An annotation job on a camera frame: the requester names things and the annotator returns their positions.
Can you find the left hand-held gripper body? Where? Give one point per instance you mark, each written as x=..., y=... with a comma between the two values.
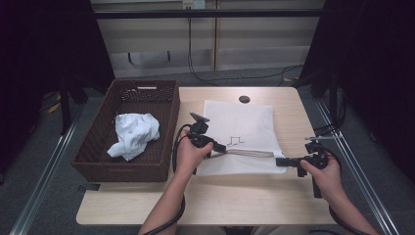
x=199, y=137

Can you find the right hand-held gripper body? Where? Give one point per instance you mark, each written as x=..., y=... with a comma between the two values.
x=318, y=155

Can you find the white mesh laundry bag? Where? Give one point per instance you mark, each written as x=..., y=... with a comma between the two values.
x=248, y=120

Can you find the white garment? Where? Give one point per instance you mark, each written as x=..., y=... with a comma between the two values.
x=133, y=133

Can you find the brown wicker basket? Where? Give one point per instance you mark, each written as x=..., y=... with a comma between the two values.
x=98, y=156

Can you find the person's left hand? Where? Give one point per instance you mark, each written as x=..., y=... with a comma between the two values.
x=189, y=156

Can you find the person's right hand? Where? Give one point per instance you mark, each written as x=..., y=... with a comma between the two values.
x=328, y=179

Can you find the dark round table grommet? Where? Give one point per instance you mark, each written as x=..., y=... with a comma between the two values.
x=244, y=99

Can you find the black metal stand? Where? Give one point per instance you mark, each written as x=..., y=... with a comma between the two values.
x=64, y=107
x=333, y=98

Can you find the dark curtain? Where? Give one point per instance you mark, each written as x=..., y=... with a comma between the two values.
x=39, y=65
x=375, y=65

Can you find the dark floor tape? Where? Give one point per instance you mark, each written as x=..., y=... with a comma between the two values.
x=88, y=187

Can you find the yellow floor tape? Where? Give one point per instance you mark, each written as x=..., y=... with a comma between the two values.
x=54, y=107

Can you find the metal floor rail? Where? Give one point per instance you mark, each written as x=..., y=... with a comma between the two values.
x=42, y=186
x=362, y=182

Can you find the white wall socket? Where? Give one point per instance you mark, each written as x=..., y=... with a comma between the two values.
x=193, y=4

